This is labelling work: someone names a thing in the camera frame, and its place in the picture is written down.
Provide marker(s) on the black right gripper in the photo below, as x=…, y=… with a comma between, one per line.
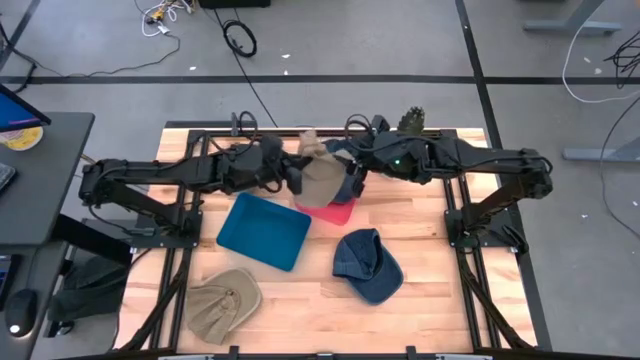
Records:
x=380, y=155

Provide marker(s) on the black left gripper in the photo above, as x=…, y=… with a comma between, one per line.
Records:
x=272, y=170

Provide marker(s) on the blue denim cap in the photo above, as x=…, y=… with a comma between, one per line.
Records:
x=367, y=267
x=345, y=192

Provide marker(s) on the light beige brimmed hat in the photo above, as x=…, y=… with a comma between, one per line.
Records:
x=320, y=180

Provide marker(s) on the blue plastic bin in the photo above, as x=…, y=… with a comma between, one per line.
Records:
x=262, y=232

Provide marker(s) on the dark khaki brimmed hat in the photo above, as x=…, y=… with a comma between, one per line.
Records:
x=225, y=305

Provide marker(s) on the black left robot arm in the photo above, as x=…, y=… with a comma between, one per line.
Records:
x=150, y=172

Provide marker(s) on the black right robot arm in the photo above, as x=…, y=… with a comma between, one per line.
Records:
x=490, y=157

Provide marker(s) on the red plastic bin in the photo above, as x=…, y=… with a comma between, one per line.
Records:
x=332, y=214

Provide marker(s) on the black box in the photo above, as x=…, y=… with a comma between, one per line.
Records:
x=235, y=3

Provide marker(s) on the grey desk foot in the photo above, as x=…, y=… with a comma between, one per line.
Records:
x=600, y=152

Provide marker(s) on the black office desk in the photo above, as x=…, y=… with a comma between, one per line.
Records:
x=45, y=190

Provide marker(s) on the grey desk leg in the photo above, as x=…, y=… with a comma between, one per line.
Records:
x=570, y=27

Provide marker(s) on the yellow wipes canister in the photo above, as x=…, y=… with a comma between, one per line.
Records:
x=25, y=141

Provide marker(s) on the computer monitor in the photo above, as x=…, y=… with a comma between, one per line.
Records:
x=15, y=112

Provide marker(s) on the computer keyboard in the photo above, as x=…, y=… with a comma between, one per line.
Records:
x=5, y=177

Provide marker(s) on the black computer mouse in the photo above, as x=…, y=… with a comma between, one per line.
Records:
x=21, y=310

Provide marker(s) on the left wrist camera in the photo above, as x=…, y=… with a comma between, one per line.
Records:
x=272, y=147

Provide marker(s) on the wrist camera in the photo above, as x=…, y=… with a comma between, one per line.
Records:
x=272, y=147
x=381, y=124

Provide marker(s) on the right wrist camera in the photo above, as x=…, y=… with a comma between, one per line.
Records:
x=381, y=124

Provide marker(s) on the black aluminium rig frame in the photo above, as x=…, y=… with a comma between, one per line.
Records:
x=450, y=197

